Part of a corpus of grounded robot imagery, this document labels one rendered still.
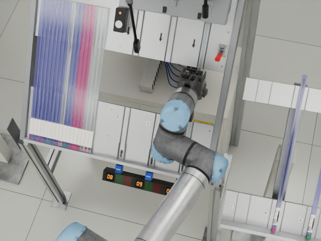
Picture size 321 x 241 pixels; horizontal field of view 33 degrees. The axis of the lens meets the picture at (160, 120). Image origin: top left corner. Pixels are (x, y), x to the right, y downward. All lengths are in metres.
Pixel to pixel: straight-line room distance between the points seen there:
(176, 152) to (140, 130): 0.39
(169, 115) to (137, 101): 0.73
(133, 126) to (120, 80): 0.37
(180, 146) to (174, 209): 0.19
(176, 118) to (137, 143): 0.47
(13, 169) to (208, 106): 1.12
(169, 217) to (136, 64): 0.98
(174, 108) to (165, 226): 0.31
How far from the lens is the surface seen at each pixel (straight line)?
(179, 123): 1.45
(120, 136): 1.89
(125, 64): 2.24
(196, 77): 1.61
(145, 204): 2.62
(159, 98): 2.14
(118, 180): 1.96
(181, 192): 1.42
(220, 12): 1.69
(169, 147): 1.50
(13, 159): 2.83
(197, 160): 1.48
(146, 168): 1.88
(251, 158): 2.72
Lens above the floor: 2.45
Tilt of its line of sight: 61 degrees down
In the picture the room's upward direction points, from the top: 7 degrees counter-clockwise
